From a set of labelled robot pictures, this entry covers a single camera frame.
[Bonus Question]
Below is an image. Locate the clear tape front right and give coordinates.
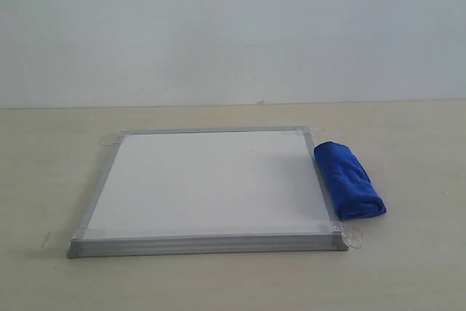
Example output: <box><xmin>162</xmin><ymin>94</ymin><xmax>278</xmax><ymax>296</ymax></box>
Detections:
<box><xmin>319</xmin><ymin>221</ymin><xmax>363</xmax><ymax>251</ymax></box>

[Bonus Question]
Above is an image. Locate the clear tape back right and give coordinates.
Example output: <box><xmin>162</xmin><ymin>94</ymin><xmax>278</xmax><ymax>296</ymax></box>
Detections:
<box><xmin>280</xmin><ymin>126</ymin><xmax>325</xmax><ymax>141</ymax></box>

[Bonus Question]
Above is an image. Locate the blue cloth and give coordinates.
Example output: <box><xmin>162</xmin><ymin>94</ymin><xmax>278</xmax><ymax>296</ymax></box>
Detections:
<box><xmin>314</xmin><ymin>141</ymin><xmax>387</xmax><ymax>221</ymax></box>

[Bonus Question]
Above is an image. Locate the clear tape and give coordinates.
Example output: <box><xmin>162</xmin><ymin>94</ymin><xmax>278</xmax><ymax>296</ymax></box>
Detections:
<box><xmin>319</xmin><ymin>221</ymin><xmax>363</xmax><ymax>251</ymax></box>
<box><xmin>280</xmin><ymin>126</ymin><xmax>325</xmax><ymax>141</ymax></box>

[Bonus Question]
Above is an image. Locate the white board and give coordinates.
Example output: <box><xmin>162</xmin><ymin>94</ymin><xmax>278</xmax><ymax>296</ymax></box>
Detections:
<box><xmin>66</xmin><ymin>126</ymin><xmax>349</xmax><ymax>259</ymax></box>

